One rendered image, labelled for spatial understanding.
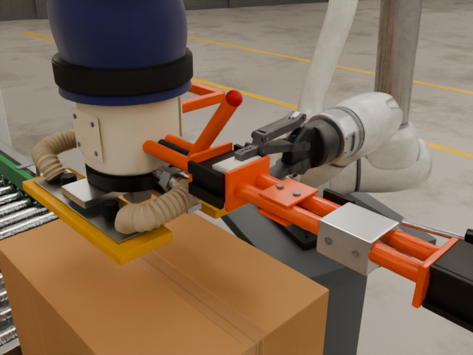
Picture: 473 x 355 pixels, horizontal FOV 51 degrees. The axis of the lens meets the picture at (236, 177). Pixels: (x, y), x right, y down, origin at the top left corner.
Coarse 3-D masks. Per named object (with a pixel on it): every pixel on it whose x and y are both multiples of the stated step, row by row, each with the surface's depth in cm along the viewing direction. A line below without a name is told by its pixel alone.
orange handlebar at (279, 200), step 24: (216, 96) 103; (144, 144) 79; (192, 144) 78; (240, 192) 65; (264, 192) 62; (288, 192) 62; (312, 192) 62; (288, 216) 60; (312, 216) 58; (408, 240) 54; (384, 264) 52; (408, 264) 50
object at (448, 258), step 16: (448, 240) 51; (432, 256) 48; (448, 256) 48; (464, 256) 48; (432, 272) 47; (448, 272) 46; (464, 272) 46; (416, 288) 48; (432, 288) 48; (448, 288) 47; (464, 288) 46; (416, 304) 49; (432, 304) 48; (448, 304) 47; (464, 304) 46; (464, 320) 46
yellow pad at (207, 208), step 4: (184, 172) 96; (200, 200) 87; (204, 204) 85; (208, 204) 85; (224, 204) 85; (200, 208) 86; (204, 208) 86; (208, 208) 85; (212, 208) 84; (216, 208) 84; (224, 208) 85; (236, 208) 87; (204, 212) 86; (208, 212) 85; (212, 212) 84; (216, 212) 84; (220, 212) 84; (224, 212) 85; (228, 212) 86; (212, 216) 85; (216, 216) 84; (220, 216) 85
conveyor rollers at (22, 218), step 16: (0, 176) 231; (0, 192) 215; (16, 192) 212; (0, 208) 200; (16, 208) 203; (32, 208) 200; (0, 224) 191; (16, 224) 189; (32, 224) 191; (0, 240) 183; (0, 272) 168; (0, 288) 160; (0, 304) 151; (0, 320) 143; (0, 336) 136; (16, 336) 138
